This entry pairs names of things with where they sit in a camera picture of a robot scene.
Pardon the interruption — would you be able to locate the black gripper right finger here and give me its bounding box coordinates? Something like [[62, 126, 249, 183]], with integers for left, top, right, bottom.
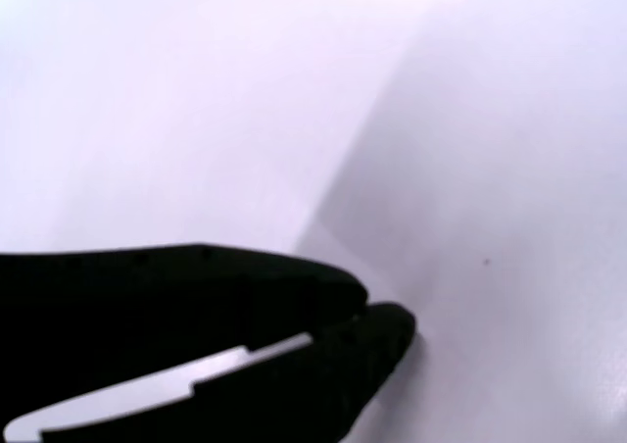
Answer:
[[40, 303, 418, 443]]

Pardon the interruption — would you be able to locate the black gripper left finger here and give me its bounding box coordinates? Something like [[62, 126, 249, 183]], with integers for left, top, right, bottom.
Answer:
[[0, 242, 370, 430]]

